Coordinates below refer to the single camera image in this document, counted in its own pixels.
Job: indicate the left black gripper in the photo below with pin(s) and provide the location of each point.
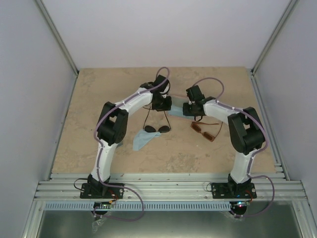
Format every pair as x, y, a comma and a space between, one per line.
167, 106

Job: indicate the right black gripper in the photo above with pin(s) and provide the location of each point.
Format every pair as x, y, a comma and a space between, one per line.
186, 112

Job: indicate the light blue cleaning cloth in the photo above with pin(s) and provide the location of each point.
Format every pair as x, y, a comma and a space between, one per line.
178, 112

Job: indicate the pink glasses case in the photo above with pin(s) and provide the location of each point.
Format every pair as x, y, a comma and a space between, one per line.
178, 101

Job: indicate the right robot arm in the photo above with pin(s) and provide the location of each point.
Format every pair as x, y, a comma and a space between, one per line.
247, 136

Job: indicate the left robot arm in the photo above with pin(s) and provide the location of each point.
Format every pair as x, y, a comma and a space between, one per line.
111, 129

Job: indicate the brown rectangular sunglasses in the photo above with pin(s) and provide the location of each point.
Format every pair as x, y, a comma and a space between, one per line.
195, 125

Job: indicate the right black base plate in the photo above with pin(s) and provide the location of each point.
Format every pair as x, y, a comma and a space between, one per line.
227, 191

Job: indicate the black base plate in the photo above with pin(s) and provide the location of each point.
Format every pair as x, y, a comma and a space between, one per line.
114, 191
227, 191

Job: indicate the aluminium rail frame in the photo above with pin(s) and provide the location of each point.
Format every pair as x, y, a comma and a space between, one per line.
178, 166

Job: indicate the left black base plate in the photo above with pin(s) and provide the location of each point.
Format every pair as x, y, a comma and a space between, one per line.
114, 191

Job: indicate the right corner aluminium post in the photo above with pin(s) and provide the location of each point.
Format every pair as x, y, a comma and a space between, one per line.
274, 35

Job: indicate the corner aluminium post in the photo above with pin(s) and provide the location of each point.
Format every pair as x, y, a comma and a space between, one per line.
48, 19
274, 35

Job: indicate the left corner aluminium post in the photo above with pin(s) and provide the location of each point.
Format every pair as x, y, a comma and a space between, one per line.
48, 19

